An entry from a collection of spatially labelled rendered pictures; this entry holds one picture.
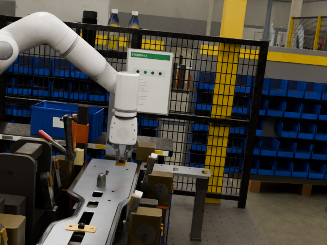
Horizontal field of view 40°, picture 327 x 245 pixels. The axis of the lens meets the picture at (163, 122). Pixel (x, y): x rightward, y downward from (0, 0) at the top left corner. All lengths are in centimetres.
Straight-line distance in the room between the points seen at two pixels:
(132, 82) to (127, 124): 16
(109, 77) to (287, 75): 237
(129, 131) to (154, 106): 57
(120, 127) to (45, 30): 43
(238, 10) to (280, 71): 167
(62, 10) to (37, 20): 672
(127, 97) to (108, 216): 45
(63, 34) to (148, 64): 73
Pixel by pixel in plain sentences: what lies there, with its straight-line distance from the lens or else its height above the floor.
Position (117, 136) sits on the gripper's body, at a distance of 165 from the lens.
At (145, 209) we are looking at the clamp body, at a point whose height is 105.
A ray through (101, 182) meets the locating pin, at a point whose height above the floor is 102.
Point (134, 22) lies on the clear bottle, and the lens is 225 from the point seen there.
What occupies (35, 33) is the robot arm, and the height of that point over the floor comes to 151.
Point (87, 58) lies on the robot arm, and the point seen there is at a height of 144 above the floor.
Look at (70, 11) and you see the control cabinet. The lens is 821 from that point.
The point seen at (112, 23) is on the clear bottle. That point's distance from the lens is 225.
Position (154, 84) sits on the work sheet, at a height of 129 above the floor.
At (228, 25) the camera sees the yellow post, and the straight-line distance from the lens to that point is 221.
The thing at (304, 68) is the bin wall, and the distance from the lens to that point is 389.
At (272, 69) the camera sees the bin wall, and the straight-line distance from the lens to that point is 380.
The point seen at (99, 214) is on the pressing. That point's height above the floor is 100.
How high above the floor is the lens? 157
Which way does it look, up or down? 12 degrees down
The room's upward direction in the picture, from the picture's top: 6 degrees clockwise
